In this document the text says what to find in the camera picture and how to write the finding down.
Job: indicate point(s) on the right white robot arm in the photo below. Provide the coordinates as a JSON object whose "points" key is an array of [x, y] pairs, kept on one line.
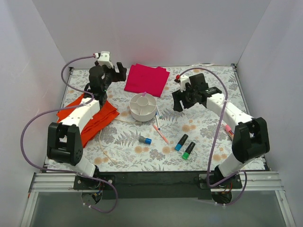
{"points": [[250, 135]]}

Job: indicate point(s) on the magenta cloth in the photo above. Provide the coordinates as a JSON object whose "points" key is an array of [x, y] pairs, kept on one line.
{"points": [[146, 79]]}

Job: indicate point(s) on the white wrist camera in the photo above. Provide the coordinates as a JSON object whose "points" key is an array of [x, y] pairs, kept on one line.
{"points": [[104, 58], [182, 80]]}

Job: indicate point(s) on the blue capped black highlighter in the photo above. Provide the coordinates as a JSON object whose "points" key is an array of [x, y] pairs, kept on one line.
{"points": [[181, 142]]}

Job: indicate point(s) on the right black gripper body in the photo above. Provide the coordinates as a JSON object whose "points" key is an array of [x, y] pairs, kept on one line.
{"points": [[182, 100]]}

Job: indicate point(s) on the white round organizer container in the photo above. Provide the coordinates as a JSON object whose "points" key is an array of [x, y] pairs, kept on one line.
{"points": [[143, 109]]}

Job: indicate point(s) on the salmon pink pen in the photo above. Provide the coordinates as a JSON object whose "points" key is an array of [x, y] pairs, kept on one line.
{"points": [[159, 132]]}

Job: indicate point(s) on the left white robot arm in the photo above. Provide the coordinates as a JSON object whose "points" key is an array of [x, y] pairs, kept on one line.
{"points": [[64, 144]]}

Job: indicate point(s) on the green capped black highlighter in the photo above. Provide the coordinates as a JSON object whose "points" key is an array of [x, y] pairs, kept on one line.
{"points": [[188, 151]]}

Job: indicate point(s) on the pink capped clear tube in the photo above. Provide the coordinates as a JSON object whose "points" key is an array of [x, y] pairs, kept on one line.
{"points": [[229, 131]]}

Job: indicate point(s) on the orange cloth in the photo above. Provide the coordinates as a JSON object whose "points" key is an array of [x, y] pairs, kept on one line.
{"points": [[99, 121]]}

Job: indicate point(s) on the grey blue glue stick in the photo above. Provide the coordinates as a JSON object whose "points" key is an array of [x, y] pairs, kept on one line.
{"points": [[144, 140]]}

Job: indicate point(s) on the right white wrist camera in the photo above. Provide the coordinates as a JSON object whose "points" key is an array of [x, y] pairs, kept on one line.
{"points": [[182, 80]]}

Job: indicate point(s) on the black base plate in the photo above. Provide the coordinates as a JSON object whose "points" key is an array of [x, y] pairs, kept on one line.
{"points": [[150, 185]]}

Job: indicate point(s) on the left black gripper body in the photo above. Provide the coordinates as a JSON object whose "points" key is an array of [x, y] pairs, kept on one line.
{"points": [[116, 72]]}

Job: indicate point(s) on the aluminium rail frame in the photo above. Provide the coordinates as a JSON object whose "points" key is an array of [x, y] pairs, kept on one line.
{"points": [[56, 182]]}

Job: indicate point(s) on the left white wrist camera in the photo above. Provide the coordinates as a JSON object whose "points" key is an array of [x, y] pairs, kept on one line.
{"points": [[104, 58]]}

